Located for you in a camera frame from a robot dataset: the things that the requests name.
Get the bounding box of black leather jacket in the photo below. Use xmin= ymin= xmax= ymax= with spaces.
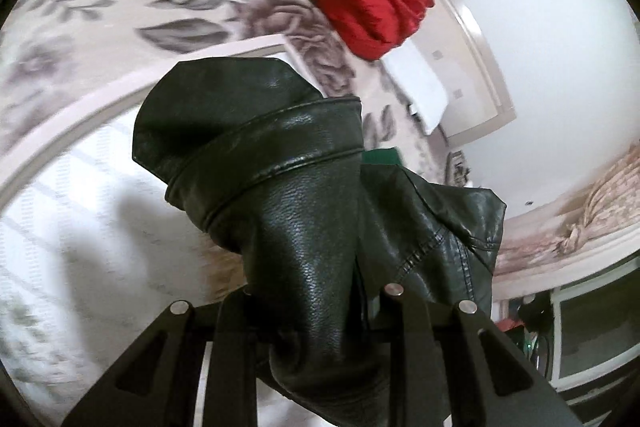
xmin=132 ymin=57 xmax=506 ymax=426

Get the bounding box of white checked bed sheet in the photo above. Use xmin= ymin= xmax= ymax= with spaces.
xmin=0 ymin=106 xmax=321 ymax=427

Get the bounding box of green knit sweater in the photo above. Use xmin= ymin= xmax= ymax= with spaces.
xmin=362 ymin=147 xmax=402 ymax=166

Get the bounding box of beige curtain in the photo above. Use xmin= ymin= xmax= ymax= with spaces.
xmin=496 ymin=144 xmax=639 ymax=275

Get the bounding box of white pillow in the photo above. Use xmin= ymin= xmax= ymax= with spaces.
xmin=381 ymin=39 xmax=449 ymax=135

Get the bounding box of floral pink blanket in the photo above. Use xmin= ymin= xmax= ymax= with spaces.
xmin=1 ymin=0 xmax=469 ymax=200

